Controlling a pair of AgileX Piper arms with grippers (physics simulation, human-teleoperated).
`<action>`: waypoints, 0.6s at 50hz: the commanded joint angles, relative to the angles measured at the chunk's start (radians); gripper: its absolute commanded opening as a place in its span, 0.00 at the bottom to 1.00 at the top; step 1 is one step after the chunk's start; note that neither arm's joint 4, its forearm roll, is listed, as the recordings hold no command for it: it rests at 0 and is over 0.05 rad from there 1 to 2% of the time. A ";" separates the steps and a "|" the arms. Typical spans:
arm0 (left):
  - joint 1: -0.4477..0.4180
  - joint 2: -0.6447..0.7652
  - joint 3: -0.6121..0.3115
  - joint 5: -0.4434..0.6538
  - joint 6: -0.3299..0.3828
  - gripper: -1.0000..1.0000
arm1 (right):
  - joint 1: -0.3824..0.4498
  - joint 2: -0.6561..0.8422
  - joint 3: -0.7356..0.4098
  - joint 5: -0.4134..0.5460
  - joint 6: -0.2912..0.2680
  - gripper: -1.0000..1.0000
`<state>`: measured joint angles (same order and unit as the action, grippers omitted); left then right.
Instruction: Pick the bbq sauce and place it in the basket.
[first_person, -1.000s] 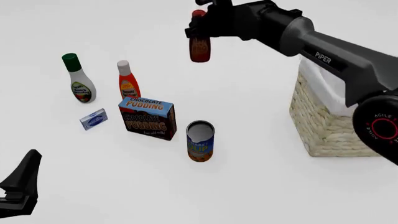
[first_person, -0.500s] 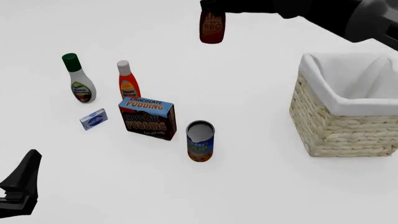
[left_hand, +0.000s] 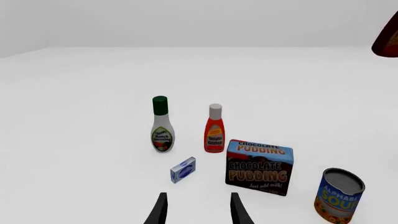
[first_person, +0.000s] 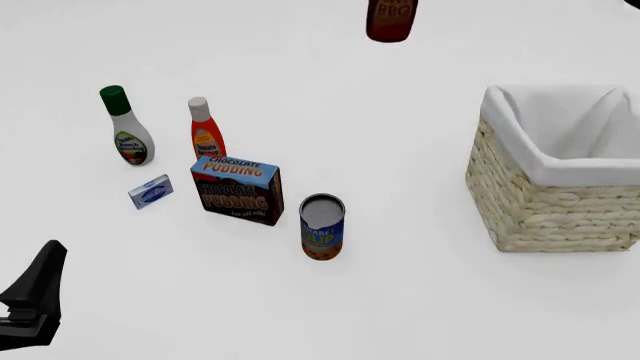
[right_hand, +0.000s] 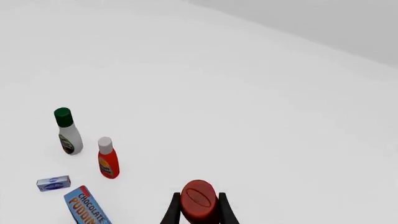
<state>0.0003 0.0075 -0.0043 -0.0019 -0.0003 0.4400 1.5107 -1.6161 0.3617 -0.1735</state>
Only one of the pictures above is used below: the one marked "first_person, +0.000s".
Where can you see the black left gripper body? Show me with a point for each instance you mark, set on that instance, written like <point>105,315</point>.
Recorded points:
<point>27,332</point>

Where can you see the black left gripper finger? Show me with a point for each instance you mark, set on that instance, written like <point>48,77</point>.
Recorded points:
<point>44,277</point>

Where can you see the brown bbq sauce bottle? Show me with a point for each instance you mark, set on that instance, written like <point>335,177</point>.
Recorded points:
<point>391,18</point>

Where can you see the wicker basket with white liner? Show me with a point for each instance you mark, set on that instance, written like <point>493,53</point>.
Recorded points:
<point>555,180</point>

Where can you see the small blue cream cheese box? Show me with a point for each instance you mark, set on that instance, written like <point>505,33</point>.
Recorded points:
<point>151,191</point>

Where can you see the white ranch dressing bottle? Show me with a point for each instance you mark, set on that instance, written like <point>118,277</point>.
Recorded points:
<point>131,131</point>

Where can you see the chocolate pudding box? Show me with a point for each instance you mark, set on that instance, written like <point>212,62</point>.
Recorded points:
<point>240,191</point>

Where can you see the red ketchup bottle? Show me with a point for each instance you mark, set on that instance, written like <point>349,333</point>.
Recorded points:
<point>206,135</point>

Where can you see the blue alphabet soup can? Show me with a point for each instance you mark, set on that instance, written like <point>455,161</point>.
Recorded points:
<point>322,227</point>

